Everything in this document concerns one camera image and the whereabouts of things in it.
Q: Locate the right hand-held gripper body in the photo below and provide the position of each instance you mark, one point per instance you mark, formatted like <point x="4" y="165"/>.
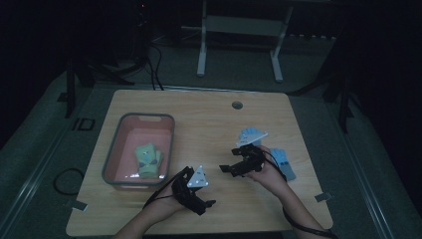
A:
<point x="253" y="161"/>

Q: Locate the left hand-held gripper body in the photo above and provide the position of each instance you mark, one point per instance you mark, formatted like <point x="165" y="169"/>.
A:
<point x="189" y="191"/>

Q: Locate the green glove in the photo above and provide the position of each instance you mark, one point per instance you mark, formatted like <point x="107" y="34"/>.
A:
<point x="146" y="159"/>
<point x="158" y="161"/>

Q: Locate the pink basin with grey rim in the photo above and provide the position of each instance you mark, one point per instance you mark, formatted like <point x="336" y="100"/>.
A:
<point x="132" y="132"/>

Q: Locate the person's right hand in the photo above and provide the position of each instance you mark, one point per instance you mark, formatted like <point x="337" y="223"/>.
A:
<point x="270" y="179"/>

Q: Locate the person's left hand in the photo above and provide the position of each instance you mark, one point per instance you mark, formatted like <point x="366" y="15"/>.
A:
<point x="162" y="207"/>

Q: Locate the grey tape piece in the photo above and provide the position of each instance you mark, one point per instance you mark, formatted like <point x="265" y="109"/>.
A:
<point x="78" y="205"/>
<point x="323" y="196"/>

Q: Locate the black tripod stand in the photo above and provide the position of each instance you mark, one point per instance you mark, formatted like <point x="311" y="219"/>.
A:
<point x="343" y="96"/>

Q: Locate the black metal stand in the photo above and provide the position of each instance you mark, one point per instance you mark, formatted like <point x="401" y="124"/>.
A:
<point x="71" y="89"/>

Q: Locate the white metal table frame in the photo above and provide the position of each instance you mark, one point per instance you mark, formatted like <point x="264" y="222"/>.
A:
<point x="239" y="26"/>

